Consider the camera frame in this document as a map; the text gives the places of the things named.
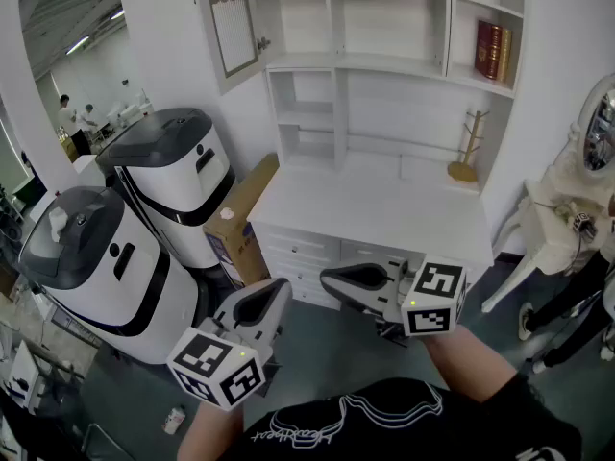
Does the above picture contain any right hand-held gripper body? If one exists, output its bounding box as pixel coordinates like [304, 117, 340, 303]
[374, 255, 467, 350]

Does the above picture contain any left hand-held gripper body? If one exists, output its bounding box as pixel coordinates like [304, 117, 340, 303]
[166, 310, 283, 411]

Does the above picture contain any white desk hutch shelving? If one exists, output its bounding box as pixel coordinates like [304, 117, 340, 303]
[242, 0, 526, 196]

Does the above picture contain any white cabinet door ribbed glass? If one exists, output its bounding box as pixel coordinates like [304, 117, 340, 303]
[194, 0, 270, 96]

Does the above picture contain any person's right forearm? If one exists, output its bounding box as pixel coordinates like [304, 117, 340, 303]
[422, 327, 520, 402]

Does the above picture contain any person's left forearm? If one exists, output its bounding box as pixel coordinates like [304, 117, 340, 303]
[176, 399, 244, 461]

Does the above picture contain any tall brown cardboard box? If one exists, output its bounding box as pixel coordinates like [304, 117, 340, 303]
[202, 153, 281, 291]

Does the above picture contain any small white plastic bottle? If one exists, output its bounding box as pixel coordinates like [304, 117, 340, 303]
[161, 404, 187, 435]

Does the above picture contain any white ornate vanity table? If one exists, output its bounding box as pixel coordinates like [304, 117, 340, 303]
[481, 122, 615, 314]

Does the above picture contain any person's black printed shirt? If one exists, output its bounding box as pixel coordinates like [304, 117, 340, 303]
[218, 375, 585, 461]

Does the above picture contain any wooden branch stand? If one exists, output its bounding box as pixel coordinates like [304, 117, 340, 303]
[446, 109, 491, 184]

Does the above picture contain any white and black machine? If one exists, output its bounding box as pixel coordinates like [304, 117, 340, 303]
[95, 107, 236, 271]
[17, 184, 201, 367]

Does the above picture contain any crumpled white tissue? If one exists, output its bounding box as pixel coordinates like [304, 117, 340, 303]
[47, 206, 73, 244]

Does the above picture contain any oval white framed mirror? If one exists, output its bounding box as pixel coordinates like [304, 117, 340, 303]
[571, 72, 615, 178]

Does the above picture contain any dark red hardcover book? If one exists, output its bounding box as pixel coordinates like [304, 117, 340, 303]
[474, 19, 504, 81]

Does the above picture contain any gold spine hardcover book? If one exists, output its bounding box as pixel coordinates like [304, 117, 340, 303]
[500, 26, 513, 85]

